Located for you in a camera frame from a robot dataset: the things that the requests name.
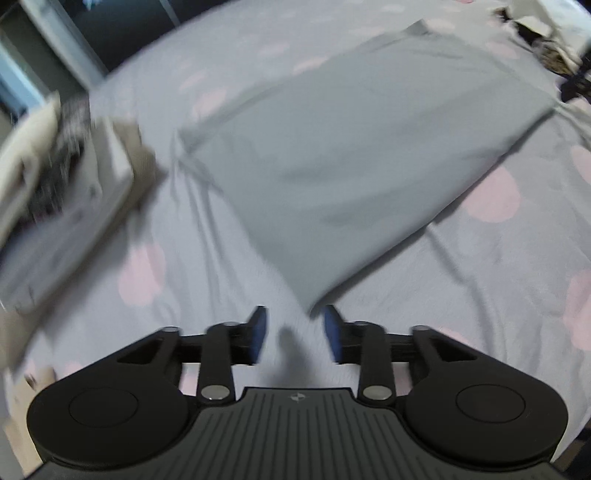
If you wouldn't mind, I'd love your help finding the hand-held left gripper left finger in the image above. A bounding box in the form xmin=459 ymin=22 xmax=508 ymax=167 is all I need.
xmin=116 ymin=305 xmax=269 ymax=407

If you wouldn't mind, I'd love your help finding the pink polka dot bedsheet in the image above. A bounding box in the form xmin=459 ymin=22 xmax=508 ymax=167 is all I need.
xmin=0 ymin=0 xmax=591 ymax=462

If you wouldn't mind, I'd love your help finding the black white patterned garment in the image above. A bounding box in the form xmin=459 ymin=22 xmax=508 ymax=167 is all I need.
xmin=25 ymin=99 xmax=100 ymax=227

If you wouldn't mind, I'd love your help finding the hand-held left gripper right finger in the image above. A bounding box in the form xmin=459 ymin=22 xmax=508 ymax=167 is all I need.
xmin=324 ymin=305 xmax=478 ymax=407

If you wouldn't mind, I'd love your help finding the black sliding wardrobe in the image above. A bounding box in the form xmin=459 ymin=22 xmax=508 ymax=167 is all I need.
xmin=60 ymin=0 xmax=181 ymax=75

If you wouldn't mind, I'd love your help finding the grey t-shirt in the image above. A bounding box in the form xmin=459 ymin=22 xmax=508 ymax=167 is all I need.
xmin=178 ymin=21 xmax=557 ymax=315

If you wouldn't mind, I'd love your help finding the beige black striped garment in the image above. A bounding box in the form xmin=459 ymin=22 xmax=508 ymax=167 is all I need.
xmin=536 ymin=39 xmax=579 ymax=75

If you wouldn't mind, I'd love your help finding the folded cream garment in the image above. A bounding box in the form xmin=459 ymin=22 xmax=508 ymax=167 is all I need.
xmin=0 ymin=90 xmax=63 ymax=241

